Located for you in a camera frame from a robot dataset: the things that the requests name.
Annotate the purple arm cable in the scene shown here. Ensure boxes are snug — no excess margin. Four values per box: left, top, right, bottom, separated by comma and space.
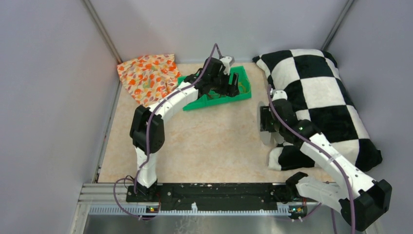
266, 84, 357, 234
113, 43, 224, 221

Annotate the white perforated cable spool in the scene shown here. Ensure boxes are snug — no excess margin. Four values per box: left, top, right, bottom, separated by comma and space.
257, 101, 285, 146

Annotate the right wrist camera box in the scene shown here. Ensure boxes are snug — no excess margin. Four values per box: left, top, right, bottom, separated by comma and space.
271, 90, 288, 101

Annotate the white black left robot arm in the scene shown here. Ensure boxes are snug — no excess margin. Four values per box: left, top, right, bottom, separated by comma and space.
130, 56, 240, 202

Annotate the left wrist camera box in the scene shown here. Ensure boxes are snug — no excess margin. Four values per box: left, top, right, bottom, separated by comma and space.
220, 56, 235, 76

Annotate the orange floral cloth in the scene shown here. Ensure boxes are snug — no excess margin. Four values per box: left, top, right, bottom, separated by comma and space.
117, 54, 181, 107

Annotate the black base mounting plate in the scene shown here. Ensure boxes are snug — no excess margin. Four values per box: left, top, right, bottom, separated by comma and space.
126, 183, 311, 212

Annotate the green plastic divided bin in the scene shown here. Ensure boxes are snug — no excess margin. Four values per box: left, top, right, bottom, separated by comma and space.
177, 65, 252, 112

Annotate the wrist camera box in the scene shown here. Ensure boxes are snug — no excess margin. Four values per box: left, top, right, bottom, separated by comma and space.
271, 90, 288, 101
220, 56, 235, 76

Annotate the black white checkered pillow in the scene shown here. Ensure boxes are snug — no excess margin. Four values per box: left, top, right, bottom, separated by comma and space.
253, 49, 383, 172

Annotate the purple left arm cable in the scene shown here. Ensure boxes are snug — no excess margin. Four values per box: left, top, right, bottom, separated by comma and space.
113, 43, 224, 221

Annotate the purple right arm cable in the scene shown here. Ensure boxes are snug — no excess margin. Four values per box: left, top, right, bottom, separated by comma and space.
266, 84, 357, 234

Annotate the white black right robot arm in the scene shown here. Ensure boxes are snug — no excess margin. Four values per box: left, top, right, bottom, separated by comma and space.
257, 98, 393, 232

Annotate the aluminium front rail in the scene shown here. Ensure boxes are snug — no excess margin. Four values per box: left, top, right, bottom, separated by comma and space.
69, 182, 381, 234

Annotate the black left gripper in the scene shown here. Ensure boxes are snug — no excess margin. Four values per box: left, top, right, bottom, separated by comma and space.
210, 69, 239, 98

